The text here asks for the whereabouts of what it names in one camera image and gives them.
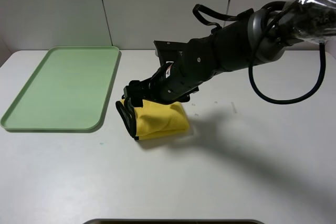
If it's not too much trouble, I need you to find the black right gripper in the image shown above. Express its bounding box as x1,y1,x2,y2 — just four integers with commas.
123,37,218,108

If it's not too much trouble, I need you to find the yellow towel with black trim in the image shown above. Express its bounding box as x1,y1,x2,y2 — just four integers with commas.
115,99,190,141

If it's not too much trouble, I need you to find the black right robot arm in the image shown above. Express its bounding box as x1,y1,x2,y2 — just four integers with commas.
122,0,335,107

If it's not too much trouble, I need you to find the green plastic tray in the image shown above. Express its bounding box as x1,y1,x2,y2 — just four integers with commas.
1,46,119,132

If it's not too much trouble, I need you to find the black right camera cable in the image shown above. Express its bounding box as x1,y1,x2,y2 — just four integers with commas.
193,1,328,105

